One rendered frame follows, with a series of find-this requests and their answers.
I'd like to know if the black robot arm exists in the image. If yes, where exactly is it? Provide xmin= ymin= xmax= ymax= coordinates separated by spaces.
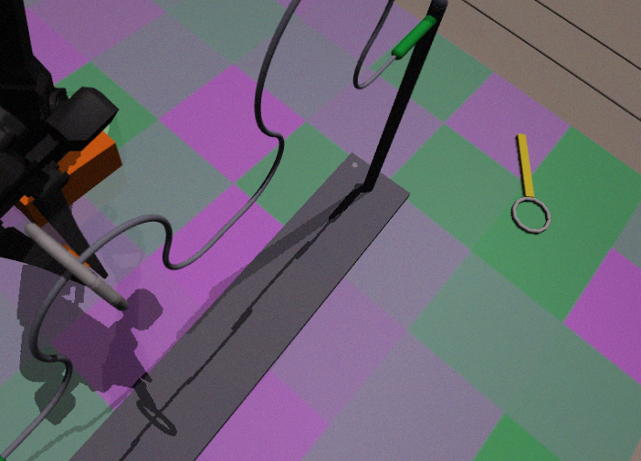
xmin=0 ymin=0 xmax=68 ymax=195

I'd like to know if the grey ring with yellow handle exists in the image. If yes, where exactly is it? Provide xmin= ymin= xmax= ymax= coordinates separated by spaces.
xmin=512 ymin=134 xmax=551 ymax=234

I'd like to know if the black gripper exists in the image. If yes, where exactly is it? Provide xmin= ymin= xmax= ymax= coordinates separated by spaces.
xmin=0 ymin=86 xmax=119 ymax=276

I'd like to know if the grey hoop with orange handle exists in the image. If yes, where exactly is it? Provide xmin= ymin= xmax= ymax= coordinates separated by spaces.
xmin=25 ymin=223 xmax=129 ymax=311

